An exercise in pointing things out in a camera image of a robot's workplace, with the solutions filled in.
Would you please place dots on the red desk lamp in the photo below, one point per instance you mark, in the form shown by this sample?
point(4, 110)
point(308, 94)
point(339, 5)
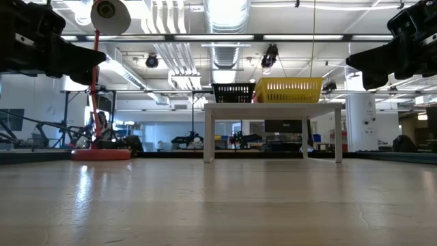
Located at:
point(100, 154)

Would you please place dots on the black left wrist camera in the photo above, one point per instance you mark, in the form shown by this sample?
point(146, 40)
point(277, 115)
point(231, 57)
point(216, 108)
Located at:
point(85, 78)

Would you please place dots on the black plastic basket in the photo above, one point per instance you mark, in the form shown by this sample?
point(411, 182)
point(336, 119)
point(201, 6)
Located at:
point(233, 85)

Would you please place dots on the silver ventilation duct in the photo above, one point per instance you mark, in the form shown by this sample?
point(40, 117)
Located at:
point(225, 56)

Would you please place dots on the dark office chair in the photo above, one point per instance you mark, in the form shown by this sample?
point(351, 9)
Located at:
point(404, 143)

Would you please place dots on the white perforated riser shelf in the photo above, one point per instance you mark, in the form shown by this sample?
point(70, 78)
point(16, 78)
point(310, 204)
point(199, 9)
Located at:
point(273, 111)

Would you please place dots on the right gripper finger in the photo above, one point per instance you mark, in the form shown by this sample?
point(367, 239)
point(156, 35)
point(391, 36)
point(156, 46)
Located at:
point(379, 66)
point(379, 54)

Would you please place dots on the dark wall screen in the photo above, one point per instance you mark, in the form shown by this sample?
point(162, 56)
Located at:
point(13, 119)

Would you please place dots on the black background robot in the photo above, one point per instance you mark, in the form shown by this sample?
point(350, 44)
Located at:
point(246, 138)
point(186, 140)

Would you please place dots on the white round pillar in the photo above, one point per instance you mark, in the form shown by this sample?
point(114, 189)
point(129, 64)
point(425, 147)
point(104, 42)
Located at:
point(362, 116)

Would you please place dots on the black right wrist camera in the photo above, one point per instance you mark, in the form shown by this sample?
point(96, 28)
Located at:
point(373, 81)

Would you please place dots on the black aluminium table frame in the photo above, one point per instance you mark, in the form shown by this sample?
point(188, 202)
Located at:
point(34, 157)

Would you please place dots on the blue storage bin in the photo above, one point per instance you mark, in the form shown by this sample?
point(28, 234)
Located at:
point(317, 138)

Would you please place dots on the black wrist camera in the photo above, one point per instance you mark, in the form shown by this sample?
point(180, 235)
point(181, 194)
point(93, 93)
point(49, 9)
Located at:
point(373, 81)
point(85, 78)

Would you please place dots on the yellow plastic basket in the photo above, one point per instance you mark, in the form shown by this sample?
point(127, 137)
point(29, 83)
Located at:
point(290, 80)

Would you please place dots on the black monitor screen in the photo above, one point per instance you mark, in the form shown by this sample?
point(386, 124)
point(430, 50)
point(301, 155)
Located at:
point(283, 126)

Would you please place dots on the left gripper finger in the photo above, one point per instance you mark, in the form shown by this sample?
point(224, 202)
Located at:
point(75, 66)
point(75, 51)

